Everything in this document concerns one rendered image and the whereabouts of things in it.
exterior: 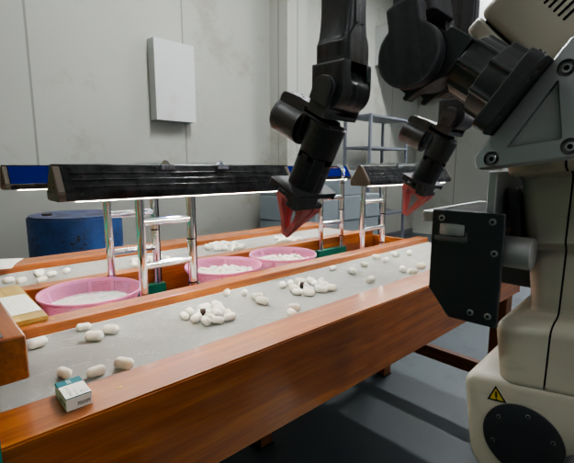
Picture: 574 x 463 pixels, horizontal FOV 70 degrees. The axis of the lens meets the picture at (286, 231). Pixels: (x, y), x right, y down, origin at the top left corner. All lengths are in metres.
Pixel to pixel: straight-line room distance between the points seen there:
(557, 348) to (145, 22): 3.64
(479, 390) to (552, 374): 0.11
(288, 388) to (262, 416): 0.08
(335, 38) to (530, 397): 0.56
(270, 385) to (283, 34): 4.04
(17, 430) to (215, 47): 3.82
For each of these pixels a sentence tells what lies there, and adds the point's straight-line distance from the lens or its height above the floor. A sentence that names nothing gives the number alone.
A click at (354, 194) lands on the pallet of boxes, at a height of 0.85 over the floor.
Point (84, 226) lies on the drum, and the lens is 2.65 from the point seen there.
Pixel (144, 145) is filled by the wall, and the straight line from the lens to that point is 3.68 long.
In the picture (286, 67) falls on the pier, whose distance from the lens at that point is 4.48.
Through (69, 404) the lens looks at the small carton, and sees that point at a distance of 0.70.
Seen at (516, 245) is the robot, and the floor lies 1.00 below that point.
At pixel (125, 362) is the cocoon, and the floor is 0.76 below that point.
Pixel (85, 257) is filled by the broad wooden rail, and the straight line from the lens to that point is 1.77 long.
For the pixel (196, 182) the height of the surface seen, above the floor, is 1.07.
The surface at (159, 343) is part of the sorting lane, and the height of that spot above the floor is 0.74.
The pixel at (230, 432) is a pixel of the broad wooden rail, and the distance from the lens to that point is 0.84.
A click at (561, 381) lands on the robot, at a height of 0.83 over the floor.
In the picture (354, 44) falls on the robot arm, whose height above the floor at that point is 1.27.
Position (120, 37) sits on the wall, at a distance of 3.74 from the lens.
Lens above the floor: 1.11
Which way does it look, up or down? 9 degrees down
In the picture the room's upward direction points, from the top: straight up
